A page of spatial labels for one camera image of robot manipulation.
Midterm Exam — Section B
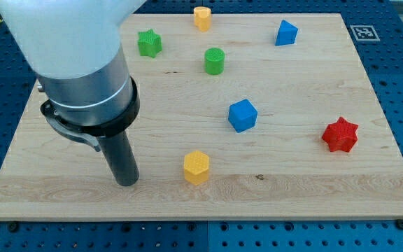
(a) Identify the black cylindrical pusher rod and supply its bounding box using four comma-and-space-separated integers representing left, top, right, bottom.
97, 131, 139, 186

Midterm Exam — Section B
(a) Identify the yellow hexagon block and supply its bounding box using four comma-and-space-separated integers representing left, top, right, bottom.
183, 150, 210, 186

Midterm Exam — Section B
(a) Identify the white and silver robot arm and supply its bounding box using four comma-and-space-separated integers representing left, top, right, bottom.
0, 0, 141, 186

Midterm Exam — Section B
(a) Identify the blue cube block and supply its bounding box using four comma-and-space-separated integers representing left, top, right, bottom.
228, 99, 257, 133

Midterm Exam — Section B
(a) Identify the green star block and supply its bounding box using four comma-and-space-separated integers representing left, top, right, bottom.
137, 29, 162, 58

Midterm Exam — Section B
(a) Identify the wooden board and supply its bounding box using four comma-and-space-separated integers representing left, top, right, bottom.
0, 13, 403, 222

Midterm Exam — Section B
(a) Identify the green cylinder block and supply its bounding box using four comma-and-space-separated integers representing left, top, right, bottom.
204, 48, 225, 75

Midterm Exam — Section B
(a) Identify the blue triangular prism block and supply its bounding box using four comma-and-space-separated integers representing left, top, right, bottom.
275, 20, 299, 46

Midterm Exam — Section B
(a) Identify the red star block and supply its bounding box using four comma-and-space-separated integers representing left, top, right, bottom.
322, 117, 359, 153

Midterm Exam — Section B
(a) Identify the black and white fiducial tag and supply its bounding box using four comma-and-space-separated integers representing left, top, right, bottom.
351, 25, 380, 41

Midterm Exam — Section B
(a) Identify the black clamp ring with lever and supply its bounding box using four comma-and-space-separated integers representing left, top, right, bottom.
40, 76, 141, 153

